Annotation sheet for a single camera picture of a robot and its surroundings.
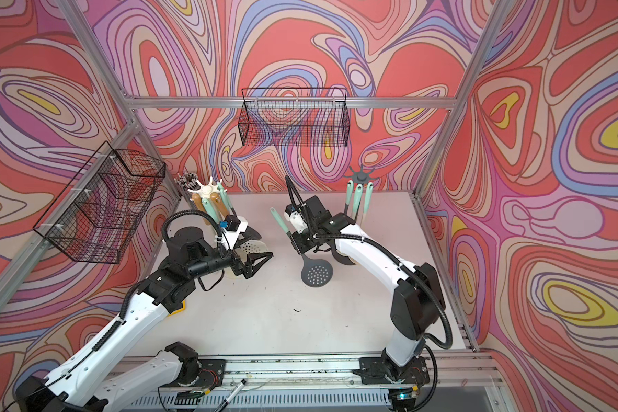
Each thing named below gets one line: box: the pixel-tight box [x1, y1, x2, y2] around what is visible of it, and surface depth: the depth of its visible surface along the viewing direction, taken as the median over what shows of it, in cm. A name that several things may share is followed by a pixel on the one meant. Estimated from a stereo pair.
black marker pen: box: [214, 378, 248, 412], surface depth 70 cm
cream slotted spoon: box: [191, 192, 207, 213], surface depth 66 cm
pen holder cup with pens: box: [173, 171, 201, 190], surface depth 103 cm
